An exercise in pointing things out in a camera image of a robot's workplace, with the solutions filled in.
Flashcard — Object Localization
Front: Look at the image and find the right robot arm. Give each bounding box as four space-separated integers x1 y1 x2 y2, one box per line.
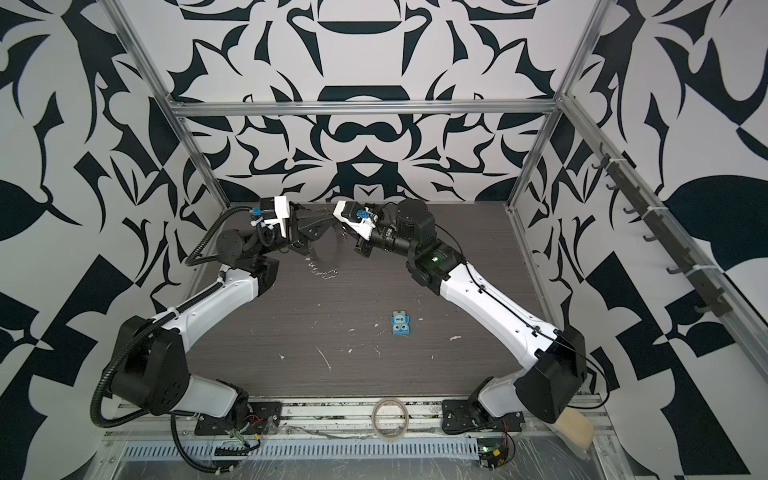
333 199 587 424

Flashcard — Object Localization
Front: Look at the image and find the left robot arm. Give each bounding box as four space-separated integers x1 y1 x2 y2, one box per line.
89 205 341 428

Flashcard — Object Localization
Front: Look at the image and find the blue owl eraser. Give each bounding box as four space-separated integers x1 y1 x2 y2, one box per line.
390 311 410 336

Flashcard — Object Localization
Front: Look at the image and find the clear tape roll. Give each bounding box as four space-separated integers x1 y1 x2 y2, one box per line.
371 398 410 442

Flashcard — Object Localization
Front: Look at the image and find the green circuit board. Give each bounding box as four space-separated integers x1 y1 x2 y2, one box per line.
478 438 510 470

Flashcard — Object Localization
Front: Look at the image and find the beige foam pad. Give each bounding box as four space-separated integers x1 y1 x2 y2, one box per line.
549 408 595 460

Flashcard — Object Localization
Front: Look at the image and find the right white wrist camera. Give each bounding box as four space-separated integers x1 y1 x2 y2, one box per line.
333 201 378 234

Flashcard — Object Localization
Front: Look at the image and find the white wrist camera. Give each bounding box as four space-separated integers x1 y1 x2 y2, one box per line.
333 201 378 234
250 196 292 239

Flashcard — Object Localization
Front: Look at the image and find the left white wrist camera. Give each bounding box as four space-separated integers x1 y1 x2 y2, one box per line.
250 196 292 239

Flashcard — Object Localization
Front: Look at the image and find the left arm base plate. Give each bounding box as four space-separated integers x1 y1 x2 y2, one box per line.
194 401 283 436

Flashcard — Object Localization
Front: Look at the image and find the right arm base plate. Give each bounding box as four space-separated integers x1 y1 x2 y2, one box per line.
441 400 525 435

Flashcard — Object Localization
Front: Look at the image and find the white slotted cable duct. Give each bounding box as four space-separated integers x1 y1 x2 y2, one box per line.
119 439 481 462

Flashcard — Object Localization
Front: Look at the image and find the black wall hook rack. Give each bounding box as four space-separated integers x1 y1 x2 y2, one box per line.
594 146 733 317

